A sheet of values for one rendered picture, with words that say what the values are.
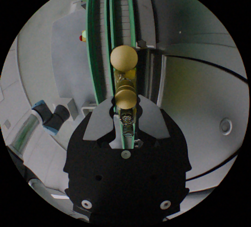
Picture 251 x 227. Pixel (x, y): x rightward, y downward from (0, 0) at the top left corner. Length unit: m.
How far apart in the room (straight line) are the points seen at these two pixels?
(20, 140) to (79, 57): 0.59
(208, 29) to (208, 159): 0.22
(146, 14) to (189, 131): 0.47
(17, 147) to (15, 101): 3.23
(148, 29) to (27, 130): 0.75
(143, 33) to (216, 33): 0.31
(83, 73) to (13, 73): 3.44
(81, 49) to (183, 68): 0.55
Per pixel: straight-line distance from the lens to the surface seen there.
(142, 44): 0.26
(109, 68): 0.31
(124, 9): 0.46
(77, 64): 0.61
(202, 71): 0.15
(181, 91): 0.20
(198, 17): 0.24
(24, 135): 0.51
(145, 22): 0.43
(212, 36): 0.18
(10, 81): 3.72
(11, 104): 3.65
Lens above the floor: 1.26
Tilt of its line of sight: 58 degrees down
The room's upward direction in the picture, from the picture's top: 179 degrees counter-clockwise
